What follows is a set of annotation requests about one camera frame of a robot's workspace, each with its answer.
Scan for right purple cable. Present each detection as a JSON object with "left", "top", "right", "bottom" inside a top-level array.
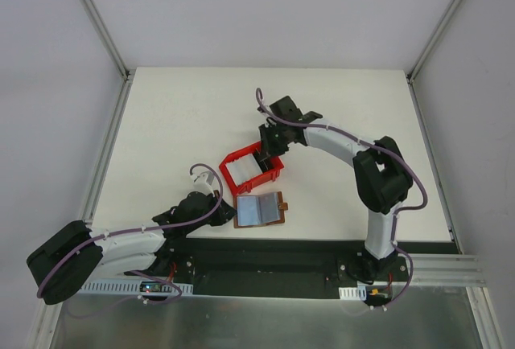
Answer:
[{"left": 255, "top": 88, "right": 428, "bottom": 316}]

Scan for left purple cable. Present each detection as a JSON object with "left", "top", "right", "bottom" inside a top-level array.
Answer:
[{"left": 36, "top": 163, "right": 225, "bottom": 318}]

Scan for aluminium frame post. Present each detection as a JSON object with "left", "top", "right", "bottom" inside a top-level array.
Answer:
[
  {"left": 79, "top": 0, "right": 131, "bottom": 80},
  {"left": 406, "top": 0, "right": 465, "bottom": 84}
]

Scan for red plastic card tray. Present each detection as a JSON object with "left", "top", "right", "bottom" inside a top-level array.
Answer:
[{"left": 219, "top": 142, "right": 284, "bottom": 196}]

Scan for right white cable duct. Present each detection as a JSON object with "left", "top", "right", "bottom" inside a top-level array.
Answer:
[{"left": 338, "top": 285, "right": 367, "bottom": 302}]

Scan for left aluminium table rail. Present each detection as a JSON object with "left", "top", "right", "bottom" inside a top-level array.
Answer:
[{"left": 80, "top": 71, "right": 135, "bottom": 224}]

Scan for left aluminium frame post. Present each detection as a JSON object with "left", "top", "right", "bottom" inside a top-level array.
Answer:
[{"left": 79, "top": 0, "right": 131, "bottom": 80}]

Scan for purple cable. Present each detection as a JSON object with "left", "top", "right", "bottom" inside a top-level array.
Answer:
[
  {"left": 255, "top": 88, "right": 428, "bottom": 316},
  {"left": 36, "top": 163, "right": 225, "bottom": 318}
]

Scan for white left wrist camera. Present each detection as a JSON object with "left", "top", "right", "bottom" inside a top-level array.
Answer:
[{"left": 190, "top": 171, "right": 215, "bottom": 195}]

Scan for right aluminium frame post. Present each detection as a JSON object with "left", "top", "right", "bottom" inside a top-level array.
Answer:
[{"left": 406, "top": 0, "right": 465, "bottom": 84}]

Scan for brown leather card holder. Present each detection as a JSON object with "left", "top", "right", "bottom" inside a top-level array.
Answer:
[{"left": 233, "top": 191, "right": 289, "bottom": 229}]

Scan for white cards stack in tray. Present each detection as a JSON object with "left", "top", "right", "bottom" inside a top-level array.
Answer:
[{"left": 226, "top": 154, "right": 262, "bottom": 186}]

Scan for white cable duct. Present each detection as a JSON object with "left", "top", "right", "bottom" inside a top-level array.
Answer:
[
  {"left": 338, "top": 285, "right": 367, "bottom": 302},
  {"left": 79, "top": 278, "right": 194, "bottom": 297}
]

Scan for left white cable duct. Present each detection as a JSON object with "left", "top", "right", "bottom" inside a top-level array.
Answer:
[{"left": 79, "top": 278, "right": 194, "bottom": 297}]

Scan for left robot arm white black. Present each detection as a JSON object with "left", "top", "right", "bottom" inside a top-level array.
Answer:
[{"left": 27, "top": 191, "right": 237, "bottom": 305}]

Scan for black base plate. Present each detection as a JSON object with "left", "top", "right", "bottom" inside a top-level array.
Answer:
[{"left": 124, "top": 237, "right": 462, "bottom": 298}]

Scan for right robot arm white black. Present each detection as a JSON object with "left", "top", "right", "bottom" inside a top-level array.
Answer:
[{"left": 257, "top": 89, "right": 414, "bottom": 284}]

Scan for aluminium front rail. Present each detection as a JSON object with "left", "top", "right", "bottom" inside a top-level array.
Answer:
[{"left": 411, "top": 254, "right": 486, "bottom": 287}]

